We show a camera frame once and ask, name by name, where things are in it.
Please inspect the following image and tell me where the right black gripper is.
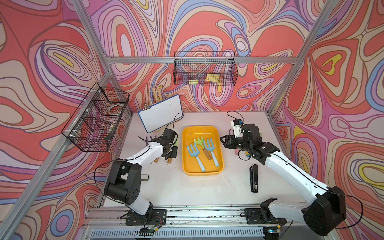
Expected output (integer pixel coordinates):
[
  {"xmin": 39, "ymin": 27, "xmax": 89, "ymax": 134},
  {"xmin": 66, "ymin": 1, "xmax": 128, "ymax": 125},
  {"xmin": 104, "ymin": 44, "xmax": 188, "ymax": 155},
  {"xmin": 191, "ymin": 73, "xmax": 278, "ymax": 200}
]
[{"xmin": 219, "ymin": 134, "xmax": 252, "ymax": 152}]

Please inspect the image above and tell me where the purple fork pink handle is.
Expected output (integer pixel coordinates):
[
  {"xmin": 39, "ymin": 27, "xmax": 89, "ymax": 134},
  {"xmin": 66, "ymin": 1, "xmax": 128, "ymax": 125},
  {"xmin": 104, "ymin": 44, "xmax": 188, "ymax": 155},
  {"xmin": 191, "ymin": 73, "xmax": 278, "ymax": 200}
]
[{"xmin": 229, "ymin": 129, "xmax": 239, "ymax": 155}]

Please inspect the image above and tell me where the light blue rake pale handle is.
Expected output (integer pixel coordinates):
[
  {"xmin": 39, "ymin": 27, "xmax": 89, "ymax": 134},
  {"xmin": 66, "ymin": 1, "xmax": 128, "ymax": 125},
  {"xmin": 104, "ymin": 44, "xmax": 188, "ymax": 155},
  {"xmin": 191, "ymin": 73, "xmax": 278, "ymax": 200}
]
[{"xmin": 204, "ymin": 138, "xmax": 220, "ymax": 168}]

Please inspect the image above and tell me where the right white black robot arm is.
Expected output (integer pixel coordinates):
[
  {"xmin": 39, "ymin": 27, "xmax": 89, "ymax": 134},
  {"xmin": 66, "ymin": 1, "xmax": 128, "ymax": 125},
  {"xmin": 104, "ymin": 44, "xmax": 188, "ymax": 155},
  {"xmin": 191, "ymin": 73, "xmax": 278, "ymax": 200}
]
[{"xmin": 220, "ymin": 119, "xmax": 346, "ymax": 236}]

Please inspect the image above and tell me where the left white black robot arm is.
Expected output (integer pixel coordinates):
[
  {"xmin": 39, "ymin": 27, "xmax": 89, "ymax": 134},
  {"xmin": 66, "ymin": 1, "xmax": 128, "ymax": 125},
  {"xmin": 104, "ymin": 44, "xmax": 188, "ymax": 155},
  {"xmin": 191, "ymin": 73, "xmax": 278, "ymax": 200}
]
[{"xmin": 103, "ymin": 129, "xmax": 178, "ymax": 218}]

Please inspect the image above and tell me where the yellow plastic storage tray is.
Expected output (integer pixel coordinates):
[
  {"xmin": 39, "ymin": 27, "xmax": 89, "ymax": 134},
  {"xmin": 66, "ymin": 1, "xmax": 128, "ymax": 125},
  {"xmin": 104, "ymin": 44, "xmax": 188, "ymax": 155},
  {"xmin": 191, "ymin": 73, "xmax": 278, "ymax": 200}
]
[{"xmin": 181, "ymin": 126, "xmax": 225, "ymax": 176}]

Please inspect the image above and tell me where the blue framed whiteboard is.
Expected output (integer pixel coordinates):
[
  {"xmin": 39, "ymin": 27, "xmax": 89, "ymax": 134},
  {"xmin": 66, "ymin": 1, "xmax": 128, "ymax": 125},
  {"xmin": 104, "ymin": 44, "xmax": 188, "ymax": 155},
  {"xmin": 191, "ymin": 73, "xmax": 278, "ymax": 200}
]
[{"xmin": 139, "ymin": 95, "xmax": 184, "ymax": 133}]

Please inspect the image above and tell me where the black stapler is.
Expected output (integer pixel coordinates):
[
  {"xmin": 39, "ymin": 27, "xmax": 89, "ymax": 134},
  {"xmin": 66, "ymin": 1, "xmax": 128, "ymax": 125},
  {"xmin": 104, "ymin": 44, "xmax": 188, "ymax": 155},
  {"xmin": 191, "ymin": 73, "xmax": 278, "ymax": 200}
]
[{"xmin": 250, "ymin": 164, "xmax": 259, "ymax": 193}]

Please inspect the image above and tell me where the wooden easel stand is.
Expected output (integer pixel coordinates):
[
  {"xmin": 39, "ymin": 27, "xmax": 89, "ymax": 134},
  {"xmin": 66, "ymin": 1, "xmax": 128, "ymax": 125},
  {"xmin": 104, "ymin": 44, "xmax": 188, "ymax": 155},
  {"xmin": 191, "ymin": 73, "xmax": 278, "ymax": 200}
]
[{"xmin": 144, "ymin": 86, "xmax": 173, "ymax": 110}]

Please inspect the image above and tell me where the yellow sponge in basket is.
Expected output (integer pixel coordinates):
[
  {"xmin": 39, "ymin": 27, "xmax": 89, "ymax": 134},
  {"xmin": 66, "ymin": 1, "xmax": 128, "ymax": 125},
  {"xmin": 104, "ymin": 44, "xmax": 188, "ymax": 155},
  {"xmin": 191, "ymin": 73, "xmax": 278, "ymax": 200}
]
[{"xmin": 205, "ymin": 73, "xmax": 220, "ymax": 83}]

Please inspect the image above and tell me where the green circuit board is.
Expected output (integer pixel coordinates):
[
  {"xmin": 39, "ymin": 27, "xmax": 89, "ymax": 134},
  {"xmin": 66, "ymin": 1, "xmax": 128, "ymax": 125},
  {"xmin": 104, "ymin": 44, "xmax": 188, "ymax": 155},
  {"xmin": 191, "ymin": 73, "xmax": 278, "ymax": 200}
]
[{"xmin": 139, "ymin": 228, "xmax": 159, "ymax": 236}]

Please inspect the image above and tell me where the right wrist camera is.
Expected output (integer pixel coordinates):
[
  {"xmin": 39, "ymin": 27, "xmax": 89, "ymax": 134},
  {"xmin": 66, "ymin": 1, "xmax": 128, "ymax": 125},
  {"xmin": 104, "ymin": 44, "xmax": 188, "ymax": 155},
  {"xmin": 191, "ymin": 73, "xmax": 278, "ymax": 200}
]
[{"xmin": 231, "ymin": 119, "xmax": 243, "ymax": 138}]

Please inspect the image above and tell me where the black wire basket back wall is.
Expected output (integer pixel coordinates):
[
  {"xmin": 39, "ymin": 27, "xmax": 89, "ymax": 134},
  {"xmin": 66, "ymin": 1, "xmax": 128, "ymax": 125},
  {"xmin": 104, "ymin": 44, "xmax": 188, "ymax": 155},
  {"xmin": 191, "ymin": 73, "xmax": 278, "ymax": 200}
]
[{"xmin": 174, "ymin": 50, "xmax": 239, "ymax": 86}]

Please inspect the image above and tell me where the black wire basket wall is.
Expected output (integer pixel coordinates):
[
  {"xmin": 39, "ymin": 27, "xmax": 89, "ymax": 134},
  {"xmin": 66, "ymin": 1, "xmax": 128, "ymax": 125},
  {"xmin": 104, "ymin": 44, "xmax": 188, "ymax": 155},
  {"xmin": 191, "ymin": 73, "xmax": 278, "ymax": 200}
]
[
  {"xmin": 61, "ymin": 83, "xmax": 130, "ymax": 152},
  {"xmin": 174, "ymin": 50, "xmax": 239, "ymax": 86}
]

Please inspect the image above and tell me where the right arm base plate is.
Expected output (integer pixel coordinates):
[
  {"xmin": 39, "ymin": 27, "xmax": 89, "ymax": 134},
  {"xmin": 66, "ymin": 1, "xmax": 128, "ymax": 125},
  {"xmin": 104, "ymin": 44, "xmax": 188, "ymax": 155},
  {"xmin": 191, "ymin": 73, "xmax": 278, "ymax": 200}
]
[{"xmin": 239, "ymin": 208, "xmax": 281, "ymax": 225}]

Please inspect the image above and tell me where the black wire basket left wall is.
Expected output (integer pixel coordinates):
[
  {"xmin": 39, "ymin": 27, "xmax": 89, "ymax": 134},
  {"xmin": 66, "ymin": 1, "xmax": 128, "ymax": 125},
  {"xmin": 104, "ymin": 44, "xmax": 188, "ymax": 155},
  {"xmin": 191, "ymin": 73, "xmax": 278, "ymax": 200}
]
[{"xmin": 61, "ymin": 83, "xmax": 130, "ymax": 152}]

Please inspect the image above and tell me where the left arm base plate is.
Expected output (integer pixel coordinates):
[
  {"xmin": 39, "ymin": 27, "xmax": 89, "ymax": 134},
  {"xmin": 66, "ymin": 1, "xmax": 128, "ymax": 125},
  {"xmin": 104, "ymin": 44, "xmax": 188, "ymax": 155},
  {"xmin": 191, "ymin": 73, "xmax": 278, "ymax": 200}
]
[{"xmin": 125, "ymin": 209, "xmax": 167, "ymax": 227}]

